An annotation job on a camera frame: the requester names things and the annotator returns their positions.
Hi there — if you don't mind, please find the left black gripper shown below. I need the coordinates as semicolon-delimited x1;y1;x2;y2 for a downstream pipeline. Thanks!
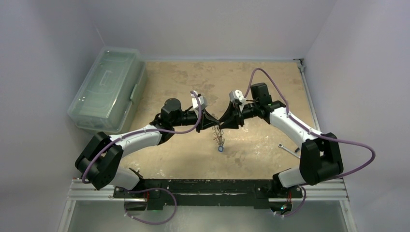
171;108;219;133

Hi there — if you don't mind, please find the large keyring with keys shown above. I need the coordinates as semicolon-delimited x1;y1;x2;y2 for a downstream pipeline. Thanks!
212;126;225;146

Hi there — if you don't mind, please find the translucent green plastic storage box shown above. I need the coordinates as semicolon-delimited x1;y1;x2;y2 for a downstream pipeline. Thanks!
68;46;147;134

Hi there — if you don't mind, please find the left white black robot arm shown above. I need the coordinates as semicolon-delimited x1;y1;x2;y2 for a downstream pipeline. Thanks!
75;98;219;198

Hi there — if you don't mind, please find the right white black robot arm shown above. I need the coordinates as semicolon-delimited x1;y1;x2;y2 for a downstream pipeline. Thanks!
219;83;344;197

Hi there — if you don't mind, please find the silver wrench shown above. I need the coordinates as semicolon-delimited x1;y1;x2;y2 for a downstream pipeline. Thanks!
278;144;300;159

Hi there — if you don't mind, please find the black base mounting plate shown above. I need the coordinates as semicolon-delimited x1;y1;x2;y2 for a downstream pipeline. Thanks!
113;179;303;211

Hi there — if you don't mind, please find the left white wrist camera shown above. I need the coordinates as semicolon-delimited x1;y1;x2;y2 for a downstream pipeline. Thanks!
191;91;208;115

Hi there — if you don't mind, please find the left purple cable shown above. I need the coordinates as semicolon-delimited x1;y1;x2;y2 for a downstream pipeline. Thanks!
81;90;204;225

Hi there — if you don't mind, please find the purple cable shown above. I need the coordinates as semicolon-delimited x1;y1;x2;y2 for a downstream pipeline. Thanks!
243;68;376;218
81;90;204;225

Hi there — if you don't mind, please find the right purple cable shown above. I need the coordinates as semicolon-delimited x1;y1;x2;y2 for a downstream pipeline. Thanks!
243;68;376;218

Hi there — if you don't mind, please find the aluminium frame rail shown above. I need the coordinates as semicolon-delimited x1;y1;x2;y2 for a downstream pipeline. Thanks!
57;59;358;232

